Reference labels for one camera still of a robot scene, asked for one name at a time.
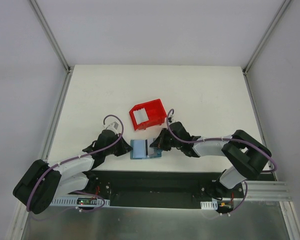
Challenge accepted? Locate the blue leather card holder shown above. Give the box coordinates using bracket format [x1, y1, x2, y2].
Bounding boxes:
[130, 138, 162, 160]

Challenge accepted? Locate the red plastic bin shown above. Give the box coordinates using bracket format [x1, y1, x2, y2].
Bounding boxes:
[129, 98, 167, 131]

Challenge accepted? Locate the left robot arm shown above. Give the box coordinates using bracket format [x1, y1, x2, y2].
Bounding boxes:
[12, 129, 133, 215]

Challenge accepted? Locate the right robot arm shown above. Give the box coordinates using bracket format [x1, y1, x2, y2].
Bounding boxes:
[150, 121, 272, 198]

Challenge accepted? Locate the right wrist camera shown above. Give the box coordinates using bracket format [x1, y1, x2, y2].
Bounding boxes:
[167, 114, 175, 124]

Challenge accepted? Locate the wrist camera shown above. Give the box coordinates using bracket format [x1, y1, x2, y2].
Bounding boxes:
[105, 121, 119, 134]
[167, 114, 175, 124]

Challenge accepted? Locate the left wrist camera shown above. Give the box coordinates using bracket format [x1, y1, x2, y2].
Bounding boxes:
[105, 121, 119, 134]

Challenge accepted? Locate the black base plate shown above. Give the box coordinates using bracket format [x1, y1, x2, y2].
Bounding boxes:
[38, 168, 248, 208]

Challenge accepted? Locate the left white cable duct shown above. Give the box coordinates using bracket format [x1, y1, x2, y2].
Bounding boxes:
[50, 196, 110, 208]

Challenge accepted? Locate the white cable duct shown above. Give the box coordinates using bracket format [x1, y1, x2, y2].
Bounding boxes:
[50, 196, 110, 208]
[200, 201, 218, 211]

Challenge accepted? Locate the right white cable duct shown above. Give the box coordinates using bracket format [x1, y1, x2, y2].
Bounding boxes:
[200, 201, 218, 211]

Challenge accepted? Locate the left aluminium frame post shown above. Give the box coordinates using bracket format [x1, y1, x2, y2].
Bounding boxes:
[27, 0, 75, 75]

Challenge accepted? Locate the aluminium frame post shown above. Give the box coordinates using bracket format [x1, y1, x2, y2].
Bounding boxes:
[27, 0, 75, 75]
[241, 0, 293, 76]

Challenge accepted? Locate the aluminium front rail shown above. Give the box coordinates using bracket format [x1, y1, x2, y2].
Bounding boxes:
[246, 181, 292, 202]

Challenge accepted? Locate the right aluminium frame post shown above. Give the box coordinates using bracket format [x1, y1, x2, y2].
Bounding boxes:
[241, 0, 293, 76]

